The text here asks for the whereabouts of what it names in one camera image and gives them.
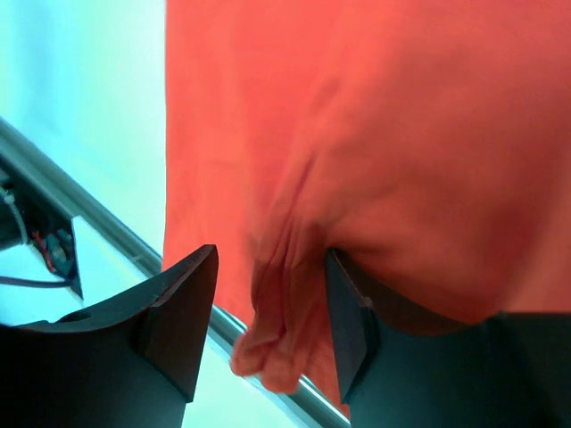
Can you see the orange t shirt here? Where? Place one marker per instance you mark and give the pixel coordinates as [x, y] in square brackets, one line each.
[428, 140]

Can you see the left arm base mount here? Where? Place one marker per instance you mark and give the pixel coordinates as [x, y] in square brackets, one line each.
[29, 217]

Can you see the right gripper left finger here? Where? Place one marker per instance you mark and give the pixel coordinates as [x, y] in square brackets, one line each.
[173, 331]

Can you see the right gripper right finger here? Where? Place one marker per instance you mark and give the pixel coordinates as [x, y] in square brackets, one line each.
[356, 302]

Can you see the aluminium table rail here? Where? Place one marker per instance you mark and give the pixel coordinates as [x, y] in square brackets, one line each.
[68, 197]

